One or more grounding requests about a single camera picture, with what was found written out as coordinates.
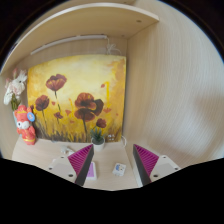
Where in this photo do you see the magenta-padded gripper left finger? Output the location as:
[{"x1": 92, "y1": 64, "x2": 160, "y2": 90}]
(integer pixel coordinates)
[{"x1": 47, "y1": 143, "x2": 95, "y2": 187}]

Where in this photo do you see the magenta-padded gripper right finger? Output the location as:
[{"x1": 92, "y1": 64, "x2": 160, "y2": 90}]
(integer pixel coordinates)
[{"x1": 132, "y1": 143, "x2": 182, "y2": 187}]

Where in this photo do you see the small potted green plant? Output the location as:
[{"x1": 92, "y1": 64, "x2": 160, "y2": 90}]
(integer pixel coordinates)
[{"x1": 89, "y1": 127, "x2": 106, "y2": 153}]

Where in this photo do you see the red plush toy figure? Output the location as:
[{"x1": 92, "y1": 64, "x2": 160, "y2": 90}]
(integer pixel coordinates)
[{"x1": 13, "y1": 104, "x2": 37, "y2": 146}]

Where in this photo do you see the yellow poppy flower painting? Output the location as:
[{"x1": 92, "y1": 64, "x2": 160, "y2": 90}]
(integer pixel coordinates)
[{"x1": 26, "y1": 54, "x2": 128, "y2": 143}]

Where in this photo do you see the pale blue vase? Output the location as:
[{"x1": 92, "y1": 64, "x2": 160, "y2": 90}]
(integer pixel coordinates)
[{"x1": 12, "y1": 110, "x2": 19, "y2": 128}]

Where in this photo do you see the pink and white flower bouquet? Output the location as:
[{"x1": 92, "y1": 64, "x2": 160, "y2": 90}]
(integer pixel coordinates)
[{"x1": 3, "y1": 67, "x2": 28, "y2": 111}]

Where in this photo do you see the white light bar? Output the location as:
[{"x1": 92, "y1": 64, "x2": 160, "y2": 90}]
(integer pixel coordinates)
[{"x1": 29, "y1": 33, "x2": 109, "y2": 56}]

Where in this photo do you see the light wooden shelf unit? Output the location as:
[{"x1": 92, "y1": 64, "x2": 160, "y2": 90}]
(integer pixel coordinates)
[{"x1": 0, "y1": 2, "x2": 160, "y2": 73}]

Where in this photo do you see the white plug with cable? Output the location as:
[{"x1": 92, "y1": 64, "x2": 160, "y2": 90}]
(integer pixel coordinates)
[{"x1": 59, "y1": 145, "x2": 76, "y2": 157}]

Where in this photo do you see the white power strip cable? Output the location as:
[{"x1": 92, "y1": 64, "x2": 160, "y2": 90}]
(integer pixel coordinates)
[{"x1": 119, "y1": 134, "x2": 129, "y2": 150}]

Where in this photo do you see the white light bar cable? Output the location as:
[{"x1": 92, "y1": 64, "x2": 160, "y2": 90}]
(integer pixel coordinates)
[{"x1": 105, "y1": 38, "x2": 123, "y2": 56}]

